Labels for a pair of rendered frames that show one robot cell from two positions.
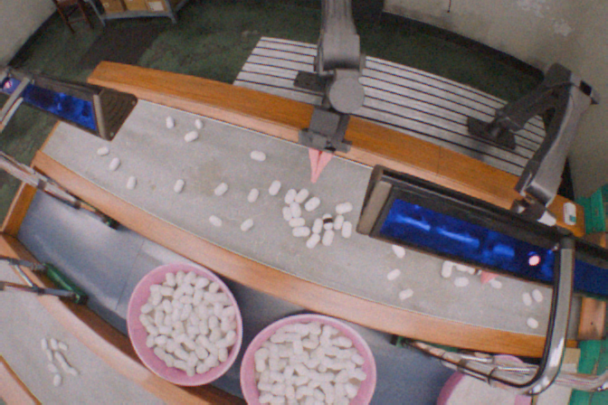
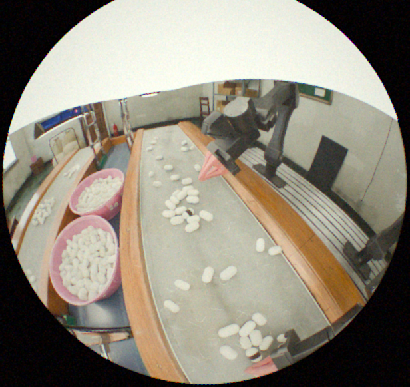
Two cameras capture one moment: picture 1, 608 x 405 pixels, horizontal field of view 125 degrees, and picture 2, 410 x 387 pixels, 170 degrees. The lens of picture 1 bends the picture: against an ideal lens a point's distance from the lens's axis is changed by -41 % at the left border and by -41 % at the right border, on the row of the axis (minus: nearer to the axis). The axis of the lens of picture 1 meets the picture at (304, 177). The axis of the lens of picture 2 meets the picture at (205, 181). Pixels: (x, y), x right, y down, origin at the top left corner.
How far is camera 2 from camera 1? 38 cm
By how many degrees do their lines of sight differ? 40
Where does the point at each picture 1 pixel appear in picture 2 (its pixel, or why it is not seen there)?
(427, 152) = (302, 230)
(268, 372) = (80, 236)
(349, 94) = (237, 107)
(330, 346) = (104, 266)
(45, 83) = not seen: hidden behind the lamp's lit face
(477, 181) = (329, 278)
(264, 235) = (157, 194)
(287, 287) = (128, 215)
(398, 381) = not seen: hidden behind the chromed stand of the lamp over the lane
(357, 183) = (232, 214)
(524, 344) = not seen: outside the picture
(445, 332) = (157, 362)
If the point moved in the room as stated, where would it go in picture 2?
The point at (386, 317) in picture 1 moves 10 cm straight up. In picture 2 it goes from (136, 295) to (105, 284)
